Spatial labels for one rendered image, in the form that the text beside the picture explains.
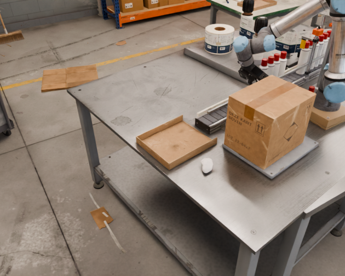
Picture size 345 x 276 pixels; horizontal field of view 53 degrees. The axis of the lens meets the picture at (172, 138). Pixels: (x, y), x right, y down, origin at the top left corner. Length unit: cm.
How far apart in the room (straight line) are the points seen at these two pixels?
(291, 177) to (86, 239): 140
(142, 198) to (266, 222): 108
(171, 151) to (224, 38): 107
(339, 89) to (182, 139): 77
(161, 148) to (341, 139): 90
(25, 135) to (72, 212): 111
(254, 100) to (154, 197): 106
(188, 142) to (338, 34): 83
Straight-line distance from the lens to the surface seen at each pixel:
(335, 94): 180
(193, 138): 172
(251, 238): 133
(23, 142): 334
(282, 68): 210
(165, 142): 169
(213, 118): 179
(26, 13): 604
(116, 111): 196
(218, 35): 244
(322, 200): 154
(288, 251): 172
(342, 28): 172
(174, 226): 211
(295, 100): 155
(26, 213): 268
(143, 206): 222
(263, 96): 154
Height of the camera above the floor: 188
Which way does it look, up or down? 38 degrees down
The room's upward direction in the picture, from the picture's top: 1 degrees counter-clockwise
